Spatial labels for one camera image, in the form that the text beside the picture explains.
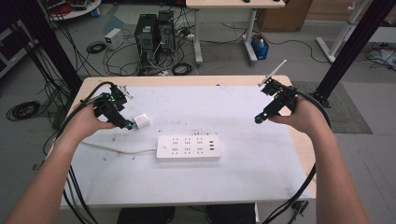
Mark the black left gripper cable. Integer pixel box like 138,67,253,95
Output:
55,80,114,224

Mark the black metal frame post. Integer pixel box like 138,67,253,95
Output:
15,0,84,96
312,0,396,109

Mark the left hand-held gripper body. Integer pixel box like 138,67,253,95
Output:
92,83,134,119

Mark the white table mat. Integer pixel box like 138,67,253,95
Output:
60,84,314,209

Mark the white power strip cable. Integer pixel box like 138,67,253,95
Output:
80,140,159,155

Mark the person's left hand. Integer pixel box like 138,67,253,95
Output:
64,103,118,145

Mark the white metal stand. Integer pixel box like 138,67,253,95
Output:
315,0,366,64

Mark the blue box with bottle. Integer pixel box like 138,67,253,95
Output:
250,33,270,61

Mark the grey floor mat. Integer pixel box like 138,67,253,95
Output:
291,80,374,135

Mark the person's right hand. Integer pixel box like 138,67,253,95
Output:
268,96,332,136

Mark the wooden desk with white legs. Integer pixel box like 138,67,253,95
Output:
185,0,287,66

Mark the black cable plug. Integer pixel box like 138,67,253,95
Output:
290,200,310,217

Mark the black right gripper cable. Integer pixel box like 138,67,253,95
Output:
262,89,333,224

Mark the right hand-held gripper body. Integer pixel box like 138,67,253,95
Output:
257,59,299,114

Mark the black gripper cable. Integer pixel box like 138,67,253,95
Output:
55,80,114,224
262,89,333,224

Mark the round white table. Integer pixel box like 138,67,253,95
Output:
39,0,103,22

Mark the white power strip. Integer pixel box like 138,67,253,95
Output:
155,133,222,162

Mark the black computer tower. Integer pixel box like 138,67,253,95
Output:
134,13,160,77
156,9,177,64

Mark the coiled black cable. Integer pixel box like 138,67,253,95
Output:
6,100,42,122
86,40,107,55
171,62,195,77

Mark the brown cardboard box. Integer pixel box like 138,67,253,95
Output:
256,0,314,33

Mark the small white box device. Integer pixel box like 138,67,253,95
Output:
104,27,125,51

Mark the white charger plug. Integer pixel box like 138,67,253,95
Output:
134,113,151,131

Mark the long black floor cable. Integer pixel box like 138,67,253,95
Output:
266,37,331,64

